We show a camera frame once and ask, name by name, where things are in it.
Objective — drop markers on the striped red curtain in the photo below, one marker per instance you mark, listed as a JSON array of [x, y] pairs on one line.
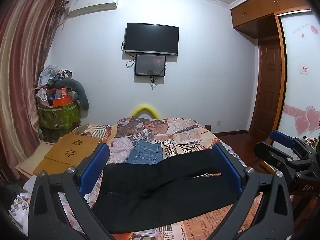
[[22, 67]]

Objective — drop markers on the white heart-print wardrobe door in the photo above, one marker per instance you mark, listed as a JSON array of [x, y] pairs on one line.
[[300, 85]]

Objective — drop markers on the white air conditioner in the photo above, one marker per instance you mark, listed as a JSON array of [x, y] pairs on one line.
[[92, 3]]

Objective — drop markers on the yellow curved headboard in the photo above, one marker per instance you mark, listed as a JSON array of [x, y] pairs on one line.
[[146, 108]]

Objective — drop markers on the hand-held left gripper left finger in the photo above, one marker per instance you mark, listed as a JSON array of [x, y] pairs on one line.
[[98, 163]]

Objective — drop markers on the brown wooden door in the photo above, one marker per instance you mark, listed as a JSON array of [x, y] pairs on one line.
[[270, 87]]

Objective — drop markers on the wooden lap desk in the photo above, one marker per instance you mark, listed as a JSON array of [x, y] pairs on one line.
[[62, 152]]

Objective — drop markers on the wall socket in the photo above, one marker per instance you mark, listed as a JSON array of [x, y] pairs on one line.
[[218, 123]]

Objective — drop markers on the blue jeans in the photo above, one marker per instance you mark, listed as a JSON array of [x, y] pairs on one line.
[[143, 152]]

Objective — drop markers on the orange box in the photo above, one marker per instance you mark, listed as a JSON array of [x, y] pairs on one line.
[[61, 101]]

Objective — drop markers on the black wall television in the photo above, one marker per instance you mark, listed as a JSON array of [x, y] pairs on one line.
[[151, 38]]

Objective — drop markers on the pile of clutter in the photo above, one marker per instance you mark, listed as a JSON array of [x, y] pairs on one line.
[[51, 80]]

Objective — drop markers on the grey long pillow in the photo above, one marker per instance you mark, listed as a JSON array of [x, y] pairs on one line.
[[81, 96]]

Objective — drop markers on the black pants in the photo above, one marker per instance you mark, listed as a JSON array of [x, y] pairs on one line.
[[150, 192]]

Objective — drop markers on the bed with printed cover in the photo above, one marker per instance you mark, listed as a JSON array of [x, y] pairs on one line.
[[175, 135]]

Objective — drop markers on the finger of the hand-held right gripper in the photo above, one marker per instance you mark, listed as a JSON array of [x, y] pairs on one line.
[[282, 138], [268, 151]]

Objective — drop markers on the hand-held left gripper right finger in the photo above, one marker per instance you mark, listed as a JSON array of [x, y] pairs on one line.
[[228, 167]]

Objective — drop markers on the wooden overhead cabinet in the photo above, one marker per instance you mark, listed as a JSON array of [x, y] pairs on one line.
[[262, 7]]

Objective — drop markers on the small black wall monitor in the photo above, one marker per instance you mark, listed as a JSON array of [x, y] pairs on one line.
[[150, 65]]

